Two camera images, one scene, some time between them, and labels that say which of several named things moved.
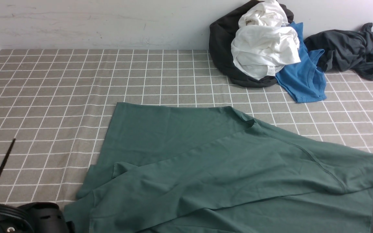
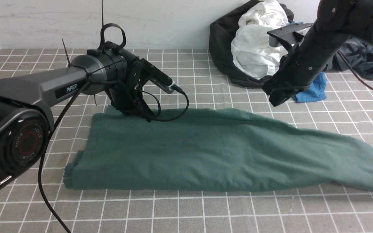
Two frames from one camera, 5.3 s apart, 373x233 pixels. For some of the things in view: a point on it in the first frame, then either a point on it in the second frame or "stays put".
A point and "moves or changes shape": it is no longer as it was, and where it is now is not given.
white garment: (265, 42) stays put
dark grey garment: (359, 51) stays put
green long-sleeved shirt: (170, 168) moves or changes shape
